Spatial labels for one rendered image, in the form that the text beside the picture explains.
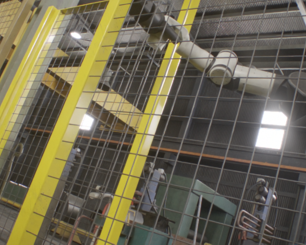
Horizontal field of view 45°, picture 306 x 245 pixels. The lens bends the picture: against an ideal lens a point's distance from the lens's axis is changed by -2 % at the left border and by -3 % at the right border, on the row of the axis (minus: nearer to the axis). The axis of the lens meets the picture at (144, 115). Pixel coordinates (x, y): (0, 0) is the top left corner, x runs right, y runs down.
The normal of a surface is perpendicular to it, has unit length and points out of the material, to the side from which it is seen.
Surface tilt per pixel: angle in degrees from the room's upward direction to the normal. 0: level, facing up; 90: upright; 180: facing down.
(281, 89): 157
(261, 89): 152
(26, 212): 90
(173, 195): 90
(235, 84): 125
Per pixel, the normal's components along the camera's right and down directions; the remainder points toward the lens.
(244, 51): -0.32, 0.90
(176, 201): -0.56, -0.43
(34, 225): 0.77, 0.07
